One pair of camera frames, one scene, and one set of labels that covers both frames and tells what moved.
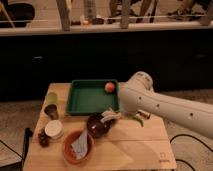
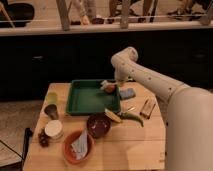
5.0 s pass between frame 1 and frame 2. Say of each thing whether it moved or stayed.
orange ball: stayed
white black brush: moved
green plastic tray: stayed
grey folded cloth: stayed
